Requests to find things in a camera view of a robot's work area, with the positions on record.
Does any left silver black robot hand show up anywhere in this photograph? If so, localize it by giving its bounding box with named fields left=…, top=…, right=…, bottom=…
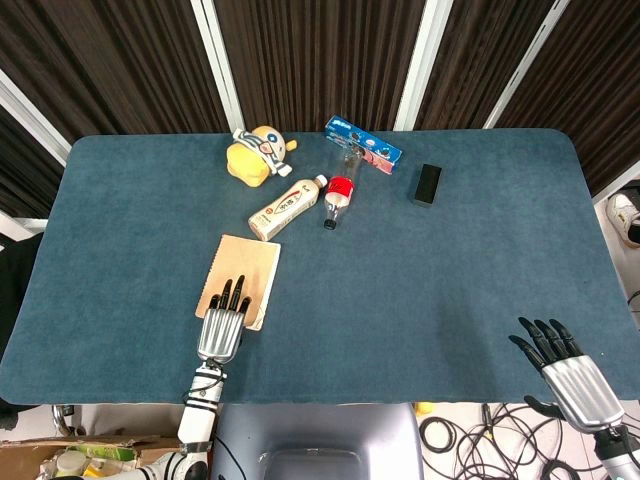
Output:
left=197, top=274, right=253, bottom=365

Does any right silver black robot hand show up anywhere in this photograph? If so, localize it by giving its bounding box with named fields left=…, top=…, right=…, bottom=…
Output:
left=508, top=316, right=627, bottom=434

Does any brown spiral notebook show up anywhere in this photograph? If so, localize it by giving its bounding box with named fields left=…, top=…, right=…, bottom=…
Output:
left=194, top=233, right=282, bottom=332

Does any grey robot torso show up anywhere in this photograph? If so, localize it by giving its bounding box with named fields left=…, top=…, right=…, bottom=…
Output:
left=209, top=402, right=426, bottom=480

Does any beige milk tea bottle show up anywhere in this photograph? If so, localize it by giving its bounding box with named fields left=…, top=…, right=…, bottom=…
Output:
left=247, top=174, right=330, bottom=243

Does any cardboard box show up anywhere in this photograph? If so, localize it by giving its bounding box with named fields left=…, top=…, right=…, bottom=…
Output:
left=0, top=434, right=184, bottom=480

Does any white shoe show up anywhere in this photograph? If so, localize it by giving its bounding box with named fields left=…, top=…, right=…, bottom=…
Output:
left=605, top=192, right=640, bottom=248

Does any chrome chair base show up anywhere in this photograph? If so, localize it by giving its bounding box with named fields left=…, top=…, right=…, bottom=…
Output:
left=51, top=403, right=84, bottom=437

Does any yellow plush toy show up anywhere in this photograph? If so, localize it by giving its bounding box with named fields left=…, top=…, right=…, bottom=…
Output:
left=225, top=125, right=299, bottom=189

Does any blue table cloth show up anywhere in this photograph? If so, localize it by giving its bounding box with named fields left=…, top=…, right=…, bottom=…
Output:
left=0, top=128, right=640, bottom=407

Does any clear red-label cola bottle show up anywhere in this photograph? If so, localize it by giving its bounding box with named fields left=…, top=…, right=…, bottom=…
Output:
left=321, top=148, right=363, bottom=232

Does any black cloth bundle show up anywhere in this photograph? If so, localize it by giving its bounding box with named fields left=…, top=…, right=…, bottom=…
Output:
left=0, top=231, right=45, bottom=354

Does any blue cookie box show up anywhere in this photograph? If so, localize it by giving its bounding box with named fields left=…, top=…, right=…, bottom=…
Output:
left=323, top=115, right=405, bottom=176

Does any small black box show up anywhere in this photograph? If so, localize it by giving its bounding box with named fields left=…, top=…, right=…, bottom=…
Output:
left=412, top=163, right=444, bottom=208

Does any dark brown pleated curtain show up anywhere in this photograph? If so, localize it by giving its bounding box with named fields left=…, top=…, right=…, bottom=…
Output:
left=495, top=0, right=640, bottom=197
left=0, top=0, right=232, bottom=219
left=212, top=0, right=427, bottom=133
left=415, top=0, right=557, bottom=131

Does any black cable tangle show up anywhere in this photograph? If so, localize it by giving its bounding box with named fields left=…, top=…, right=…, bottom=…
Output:
left=418, top=401, right=609, bottom=480

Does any white frame post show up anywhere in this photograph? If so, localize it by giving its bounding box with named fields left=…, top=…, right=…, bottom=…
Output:
left=481, top=0, right=572, bottom=131
left=392, top=0, right=454, bottom=132
left=189, top=0, right=247, bottom=133
left=0, top=68, right=72, bottom=167
left=591, top=159, right=640, bottom=205

